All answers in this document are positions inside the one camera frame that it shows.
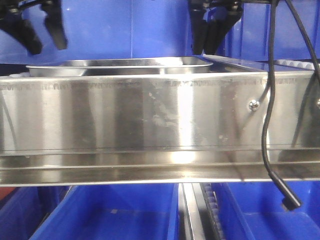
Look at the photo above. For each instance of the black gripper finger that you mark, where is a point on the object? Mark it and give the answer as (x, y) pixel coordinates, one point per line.
(225, 15)
(54, 23)
(12, 23)
(197, 10)

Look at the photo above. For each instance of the silver metal tray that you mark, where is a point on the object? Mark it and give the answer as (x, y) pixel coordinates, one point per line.
(130, 66)

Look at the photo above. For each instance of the blue bin upper right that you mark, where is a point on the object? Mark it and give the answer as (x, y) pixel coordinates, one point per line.
(248, 39)

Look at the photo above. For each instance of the blue bin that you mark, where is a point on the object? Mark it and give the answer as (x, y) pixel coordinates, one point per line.
(254, 211)
(24, 209)
(115, 212)
(108, 29)
(248, 39)

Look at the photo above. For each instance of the blue bin upper left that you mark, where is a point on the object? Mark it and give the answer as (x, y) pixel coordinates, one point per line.
(108, 29)

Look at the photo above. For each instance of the blue bin lower right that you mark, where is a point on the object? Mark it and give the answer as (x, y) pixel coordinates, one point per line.
(254, 211)

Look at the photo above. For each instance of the blue bin lower left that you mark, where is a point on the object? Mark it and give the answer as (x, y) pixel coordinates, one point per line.
(24, 209)

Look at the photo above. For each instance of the steel roller track divider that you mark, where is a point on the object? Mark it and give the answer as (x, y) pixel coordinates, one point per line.
(198, 212)

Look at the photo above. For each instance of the blue bin lower middle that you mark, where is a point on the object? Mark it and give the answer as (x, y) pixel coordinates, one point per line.
(115, 212)

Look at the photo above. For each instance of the stainless steel shelf front rail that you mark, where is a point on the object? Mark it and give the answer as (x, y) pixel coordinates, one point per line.
(132, 129)

